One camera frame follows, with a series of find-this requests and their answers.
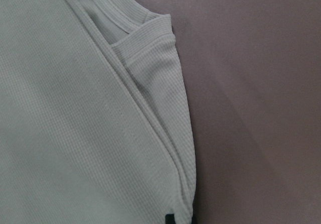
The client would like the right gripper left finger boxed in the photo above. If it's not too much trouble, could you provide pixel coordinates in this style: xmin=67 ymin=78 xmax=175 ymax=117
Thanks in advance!
xmin=165 ymin=214 xmax=176 ymax=224

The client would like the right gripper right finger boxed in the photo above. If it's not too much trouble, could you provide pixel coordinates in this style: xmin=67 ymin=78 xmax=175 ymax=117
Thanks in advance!
xmin=191 ymin=215 xmax=197 ymax=224

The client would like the olive green long-sleeve shirt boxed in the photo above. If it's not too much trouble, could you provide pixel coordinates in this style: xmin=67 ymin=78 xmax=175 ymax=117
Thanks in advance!
xmin=1 ymin=0 xmax=196 ymax=223

